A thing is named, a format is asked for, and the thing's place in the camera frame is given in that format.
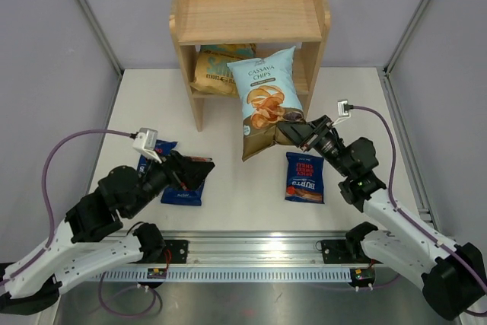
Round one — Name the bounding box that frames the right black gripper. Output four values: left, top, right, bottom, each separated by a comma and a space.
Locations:
278, 116, 353, 177

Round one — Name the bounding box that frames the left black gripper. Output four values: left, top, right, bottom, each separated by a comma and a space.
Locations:
126, 148, 215, 218

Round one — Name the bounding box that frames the light blue cassava chips bag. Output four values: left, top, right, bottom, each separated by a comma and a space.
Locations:
227, 47, 304, 161

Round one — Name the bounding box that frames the yellow kettle chips bag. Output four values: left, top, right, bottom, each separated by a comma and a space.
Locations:
190, 43, 256, 97

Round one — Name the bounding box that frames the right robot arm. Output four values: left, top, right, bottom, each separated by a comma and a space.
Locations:
278, 116, 486, 320

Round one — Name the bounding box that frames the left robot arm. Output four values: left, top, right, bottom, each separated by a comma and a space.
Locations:
1, 151, 215, 315

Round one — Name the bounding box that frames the wooden two-tier shelf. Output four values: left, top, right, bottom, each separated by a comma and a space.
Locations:
169, 0, 331, 131

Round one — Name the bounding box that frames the blue Burts bag centre left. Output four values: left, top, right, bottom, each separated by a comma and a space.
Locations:
161, 179, 206, 206

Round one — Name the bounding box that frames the blue burts bag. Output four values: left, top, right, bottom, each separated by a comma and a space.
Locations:
285, 152, 324, 204
161, 179, 206, 206
137, 139, 179, 177

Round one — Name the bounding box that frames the blue Burts bag far left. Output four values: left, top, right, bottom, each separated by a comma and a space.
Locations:
137, 139, 179, 177

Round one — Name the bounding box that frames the blue Burts bag right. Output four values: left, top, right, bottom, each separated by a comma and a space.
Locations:
285, 152, 324, 204

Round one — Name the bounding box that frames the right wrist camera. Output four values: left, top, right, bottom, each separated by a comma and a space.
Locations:
333, 100, 354, 126

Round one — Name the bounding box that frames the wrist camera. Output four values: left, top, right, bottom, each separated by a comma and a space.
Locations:
333, 100, 354, 126
132, 128, 161, 164

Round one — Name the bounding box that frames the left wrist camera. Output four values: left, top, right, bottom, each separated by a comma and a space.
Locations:
132, 128, 161, 164

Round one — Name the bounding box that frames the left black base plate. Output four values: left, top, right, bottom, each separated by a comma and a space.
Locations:
154, 239, 189, 264

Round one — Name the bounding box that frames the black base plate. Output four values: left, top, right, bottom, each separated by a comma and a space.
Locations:
320, 239, 370, 264
154, 239, 189, 264

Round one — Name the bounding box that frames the aluminium mounting rail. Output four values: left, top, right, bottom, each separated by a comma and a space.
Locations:
161, 230, 345, 267

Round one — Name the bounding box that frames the white slotted cable duct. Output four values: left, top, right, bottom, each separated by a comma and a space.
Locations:
104, 267, 352, 283

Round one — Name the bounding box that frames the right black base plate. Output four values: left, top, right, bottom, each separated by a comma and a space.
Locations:
320, 239, 370, 264

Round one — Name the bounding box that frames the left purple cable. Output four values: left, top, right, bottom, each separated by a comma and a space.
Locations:
0, 129, 163, 317

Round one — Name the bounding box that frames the purple cable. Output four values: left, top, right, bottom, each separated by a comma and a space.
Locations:
349, 105, 487, 318
0, 129, 163, 317

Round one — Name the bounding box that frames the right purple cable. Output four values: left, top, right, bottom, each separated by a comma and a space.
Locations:
349, 105, 487, 318

